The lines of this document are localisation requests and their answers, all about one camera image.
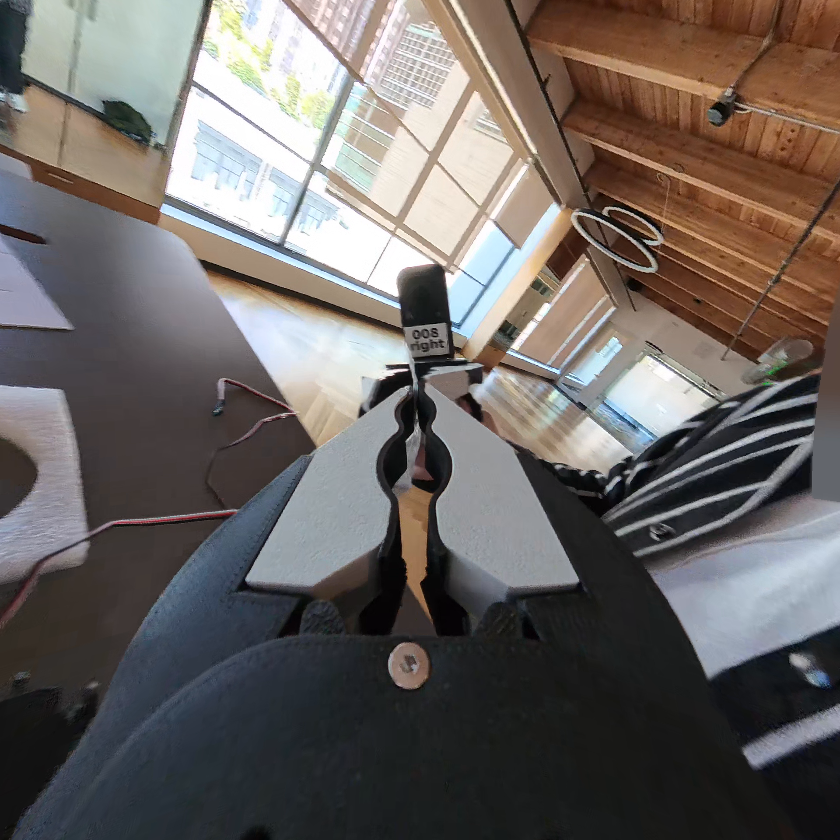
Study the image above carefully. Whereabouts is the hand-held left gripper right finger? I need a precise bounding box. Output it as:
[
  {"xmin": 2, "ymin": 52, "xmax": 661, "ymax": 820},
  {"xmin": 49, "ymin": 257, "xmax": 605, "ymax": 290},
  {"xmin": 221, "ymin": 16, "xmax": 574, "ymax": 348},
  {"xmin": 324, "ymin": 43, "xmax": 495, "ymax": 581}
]
[{"xmin": 420, "ymin": 383, "xmax": 582, "ymax": 636}]

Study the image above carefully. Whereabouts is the dark green bag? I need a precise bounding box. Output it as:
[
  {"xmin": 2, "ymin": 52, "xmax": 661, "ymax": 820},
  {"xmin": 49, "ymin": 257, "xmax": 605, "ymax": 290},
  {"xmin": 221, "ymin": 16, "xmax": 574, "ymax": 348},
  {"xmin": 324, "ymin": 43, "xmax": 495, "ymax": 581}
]
[{"xmin": 101, "ymin": 98, "xmax": 156, "ymax": 142}]

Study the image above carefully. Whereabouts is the dark desk with wooden edge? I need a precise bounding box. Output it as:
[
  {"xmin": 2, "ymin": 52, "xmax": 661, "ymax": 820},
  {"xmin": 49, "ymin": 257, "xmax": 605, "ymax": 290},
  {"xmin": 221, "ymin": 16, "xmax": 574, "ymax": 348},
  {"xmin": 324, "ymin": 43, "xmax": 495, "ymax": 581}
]
[{"xmin": 0, "ymin": 172, "xmax": 316, "ymax": 840}]

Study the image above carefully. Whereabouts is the white foam square with hole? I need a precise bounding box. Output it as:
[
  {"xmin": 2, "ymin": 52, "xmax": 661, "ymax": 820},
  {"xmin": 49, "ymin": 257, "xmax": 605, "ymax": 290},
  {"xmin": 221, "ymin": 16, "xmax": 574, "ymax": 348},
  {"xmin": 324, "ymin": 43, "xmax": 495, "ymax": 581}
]
[{"xmin": 0, "ymin": 386, "xmax": 89, "ymax": 585}]

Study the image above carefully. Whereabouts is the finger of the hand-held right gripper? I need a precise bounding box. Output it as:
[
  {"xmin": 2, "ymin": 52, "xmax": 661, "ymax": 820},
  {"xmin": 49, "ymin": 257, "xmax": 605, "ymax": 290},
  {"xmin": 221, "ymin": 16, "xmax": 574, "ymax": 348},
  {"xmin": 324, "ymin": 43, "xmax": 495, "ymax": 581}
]
[
  {"xmin": 419, "ymin": 363, "xmax": 484, "ymax": 399},
  {"xmin": 360, "ymin": 371, "xmax": 406, "ymax": 417}
]

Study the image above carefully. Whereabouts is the person's right forearm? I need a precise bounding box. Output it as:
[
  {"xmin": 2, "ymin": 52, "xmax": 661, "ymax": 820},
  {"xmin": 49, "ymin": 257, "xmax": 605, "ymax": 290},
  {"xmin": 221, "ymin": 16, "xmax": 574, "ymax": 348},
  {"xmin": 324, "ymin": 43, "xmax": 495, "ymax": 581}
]
[{"xmin": 508, "ymin": 443, "xmax": 634, "ymax": 519}]

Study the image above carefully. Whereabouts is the loose striped servo cable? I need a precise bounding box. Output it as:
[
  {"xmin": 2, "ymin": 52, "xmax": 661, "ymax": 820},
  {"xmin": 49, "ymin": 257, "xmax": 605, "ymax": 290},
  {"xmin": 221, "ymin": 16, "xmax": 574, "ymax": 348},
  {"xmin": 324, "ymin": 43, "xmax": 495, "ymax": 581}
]
[{"xmin": 206, "ymin": 378, "xmax": 299, "ymax": 506}]

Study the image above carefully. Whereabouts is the clear bag of short screws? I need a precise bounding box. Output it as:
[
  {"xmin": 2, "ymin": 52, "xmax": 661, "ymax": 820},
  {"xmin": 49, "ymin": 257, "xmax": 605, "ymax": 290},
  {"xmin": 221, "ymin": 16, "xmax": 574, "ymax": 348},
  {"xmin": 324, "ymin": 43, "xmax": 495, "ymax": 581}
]
[{"xmin": 403, "ymin": 420, "xmax": 437, "ymax": 493}]

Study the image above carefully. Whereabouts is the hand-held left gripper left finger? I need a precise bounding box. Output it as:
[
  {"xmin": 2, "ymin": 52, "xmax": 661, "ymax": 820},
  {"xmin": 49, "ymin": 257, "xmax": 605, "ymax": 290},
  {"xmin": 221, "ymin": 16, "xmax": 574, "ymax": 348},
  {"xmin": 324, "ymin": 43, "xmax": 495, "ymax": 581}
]
[{"xmin": 244, "ymin": 386, "xmax": 412, "ymax": 635}]

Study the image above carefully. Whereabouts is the beige window blind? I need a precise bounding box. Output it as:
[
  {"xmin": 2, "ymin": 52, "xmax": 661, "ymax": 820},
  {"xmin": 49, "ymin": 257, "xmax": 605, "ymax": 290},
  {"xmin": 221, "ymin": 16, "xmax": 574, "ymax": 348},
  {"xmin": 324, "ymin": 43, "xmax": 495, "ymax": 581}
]
[
  {"xmin": 282, "ymin": 0, "xmax": 460, "ymax": 109},
  {"xmin": 515, "ymin": 256, "xmax": 618, "ymax": 371},
  {"xmin": 326, "ymin": 82, "xmax": 534, "ymax": 271},
  {"xmin": 492, "ymin": 164, "xmax": 560, "ymax": 250}
]

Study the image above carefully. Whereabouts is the round ring ceiling light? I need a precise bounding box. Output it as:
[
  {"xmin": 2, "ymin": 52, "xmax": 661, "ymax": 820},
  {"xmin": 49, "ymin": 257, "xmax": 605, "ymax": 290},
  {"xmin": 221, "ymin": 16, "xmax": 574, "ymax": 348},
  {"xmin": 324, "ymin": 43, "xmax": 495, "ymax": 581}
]
[
  {"xmin": 571, "ymin": 209, "xmax": 659, "ymax": 271},
  {"xmin": 602, "ymin": 205, "xmax": 664, "ymax": 247}
]

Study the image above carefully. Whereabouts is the person's striped black shirt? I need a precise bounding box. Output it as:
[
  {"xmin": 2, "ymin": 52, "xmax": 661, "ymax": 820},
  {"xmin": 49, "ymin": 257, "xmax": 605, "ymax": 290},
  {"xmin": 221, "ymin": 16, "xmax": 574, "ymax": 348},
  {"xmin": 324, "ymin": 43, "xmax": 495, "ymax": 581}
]
[{"xmin": 600, "ymin": 374, "xmax": 840, "ymax": 840}]

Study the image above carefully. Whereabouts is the wooden low cabinet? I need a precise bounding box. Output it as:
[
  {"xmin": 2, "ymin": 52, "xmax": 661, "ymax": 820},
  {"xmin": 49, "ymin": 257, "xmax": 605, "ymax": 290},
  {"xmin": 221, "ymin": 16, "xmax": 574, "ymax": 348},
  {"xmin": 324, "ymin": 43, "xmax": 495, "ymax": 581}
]
[{"xmin": 0, "ymin": 85, "xmax": 173, "ymax": 224}]

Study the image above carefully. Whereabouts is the person's right hand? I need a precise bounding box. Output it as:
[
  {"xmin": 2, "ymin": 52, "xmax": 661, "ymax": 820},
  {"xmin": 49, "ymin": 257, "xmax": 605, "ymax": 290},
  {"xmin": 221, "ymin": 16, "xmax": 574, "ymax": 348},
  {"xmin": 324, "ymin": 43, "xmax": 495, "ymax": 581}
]
[{"xmin": 466, "ymin": 397, "xmax": 505, "ymax": 450}]

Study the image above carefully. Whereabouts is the open instruction booklet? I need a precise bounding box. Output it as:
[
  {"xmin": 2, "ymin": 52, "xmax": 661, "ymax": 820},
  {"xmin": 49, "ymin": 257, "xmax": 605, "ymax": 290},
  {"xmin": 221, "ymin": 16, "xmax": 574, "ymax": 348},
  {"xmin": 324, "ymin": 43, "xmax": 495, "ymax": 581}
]
[{"xmin": 0, "ymin": 236, "xmax": 74, "ymax": 331}]

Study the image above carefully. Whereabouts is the silver ribbed duct pipe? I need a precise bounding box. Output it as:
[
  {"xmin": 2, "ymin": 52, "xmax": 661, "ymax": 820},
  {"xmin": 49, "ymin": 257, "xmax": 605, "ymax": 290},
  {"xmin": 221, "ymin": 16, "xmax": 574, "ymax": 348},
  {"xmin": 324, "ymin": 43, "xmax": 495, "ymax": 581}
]
[{"xmin": 742, "ymin": 338, "xmax": 815, "ymax": 386}]

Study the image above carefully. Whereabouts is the black servo with striped cable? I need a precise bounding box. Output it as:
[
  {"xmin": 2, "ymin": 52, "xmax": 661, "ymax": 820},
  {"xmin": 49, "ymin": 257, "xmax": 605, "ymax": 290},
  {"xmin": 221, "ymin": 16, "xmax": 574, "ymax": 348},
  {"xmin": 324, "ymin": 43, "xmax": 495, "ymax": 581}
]
[{"xmin": 0, "ymin": 508, "xmax": 238, "ymax": 732}]

